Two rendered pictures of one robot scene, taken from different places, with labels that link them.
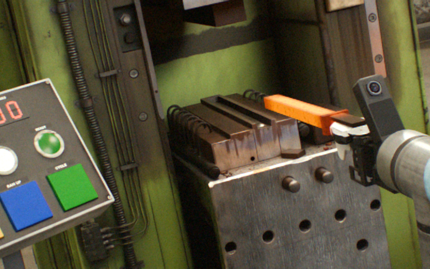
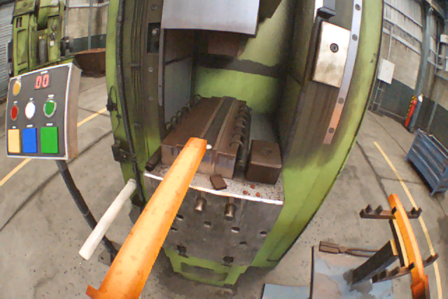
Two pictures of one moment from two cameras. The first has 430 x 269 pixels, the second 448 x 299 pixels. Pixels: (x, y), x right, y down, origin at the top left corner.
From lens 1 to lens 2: 1.43 m
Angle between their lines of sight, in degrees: 24
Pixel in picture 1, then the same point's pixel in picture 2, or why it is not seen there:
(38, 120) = (52, 89)
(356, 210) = (248, 231)
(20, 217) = (25, 146)
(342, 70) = (303, 127)
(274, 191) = (189, 200)
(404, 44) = (351, 129)
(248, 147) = not seen: hidden behind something
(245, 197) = not seen: hidden behind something
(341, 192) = (242, 220)
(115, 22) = (147, 32)
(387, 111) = not seen: outside the picture
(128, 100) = (144, 85)
